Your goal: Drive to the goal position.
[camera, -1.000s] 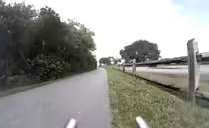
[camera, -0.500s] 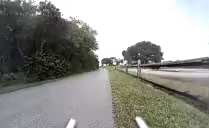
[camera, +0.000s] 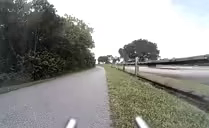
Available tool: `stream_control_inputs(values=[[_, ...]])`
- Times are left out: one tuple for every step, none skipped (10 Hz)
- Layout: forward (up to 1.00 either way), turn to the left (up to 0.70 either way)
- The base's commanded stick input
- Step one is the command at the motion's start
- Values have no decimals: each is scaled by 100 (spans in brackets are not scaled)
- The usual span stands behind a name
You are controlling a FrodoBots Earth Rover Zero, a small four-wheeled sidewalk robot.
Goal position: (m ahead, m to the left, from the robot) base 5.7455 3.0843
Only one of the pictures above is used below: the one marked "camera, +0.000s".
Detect row of trees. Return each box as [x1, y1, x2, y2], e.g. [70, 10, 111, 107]
[0, 0, 97, 88]

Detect distant trees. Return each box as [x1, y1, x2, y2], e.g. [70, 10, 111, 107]
[97, 54, 121, 65]

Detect robot's own part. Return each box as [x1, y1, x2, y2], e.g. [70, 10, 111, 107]
[135, 115, 150, 128]
[65, 117, 78, 128]

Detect grass verge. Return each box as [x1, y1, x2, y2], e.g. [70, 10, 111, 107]
[103, 64, 209, 128]

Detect roadside guard rail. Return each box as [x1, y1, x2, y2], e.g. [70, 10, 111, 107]
[111, 56, 209, 116]

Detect grey road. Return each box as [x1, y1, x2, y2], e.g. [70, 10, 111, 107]
[125, 65, 209, 87]

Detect long low structure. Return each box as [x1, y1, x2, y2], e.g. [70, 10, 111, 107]
[126, 53, 209, 67]

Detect large dark tree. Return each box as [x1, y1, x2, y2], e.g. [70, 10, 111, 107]
[118, 38, 161, 63]

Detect grey asphalt path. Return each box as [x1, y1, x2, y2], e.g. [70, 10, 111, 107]
[0, 65, 112, 128]

